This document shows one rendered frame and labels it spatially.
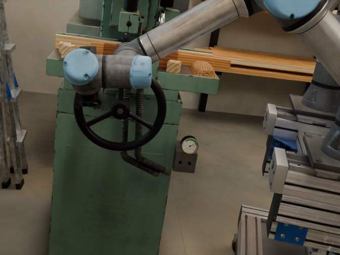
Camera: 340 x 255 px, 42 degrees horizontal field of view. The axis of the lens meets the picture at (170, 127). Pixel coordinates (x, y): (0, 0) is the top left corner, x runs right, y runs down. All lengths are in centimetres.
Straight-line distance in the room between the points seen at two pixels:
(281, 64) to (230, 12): 267
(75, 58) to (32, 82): 318
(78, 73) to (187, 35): 29
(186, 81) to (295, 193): 54
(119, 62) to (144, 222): 93
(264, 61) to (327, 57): 268
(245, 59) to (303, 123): 195
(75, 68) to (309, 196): 75
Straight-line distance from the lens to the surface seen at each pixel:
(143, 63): 99
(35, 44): 406
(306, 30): 102
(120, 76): 98
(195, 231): 232
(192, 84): 156
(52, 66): 156
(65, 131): 163
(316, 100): 175
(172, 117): 159
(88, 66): 96
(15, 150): 246
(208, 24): 110
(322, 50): 105
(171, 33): 109
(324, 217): 137
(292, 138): 179
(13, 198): 247
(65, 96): 158
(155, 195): 172
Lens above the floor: 126
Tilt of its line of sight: 20 degrees down
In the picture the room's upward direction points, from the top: 9 degrees clockwise
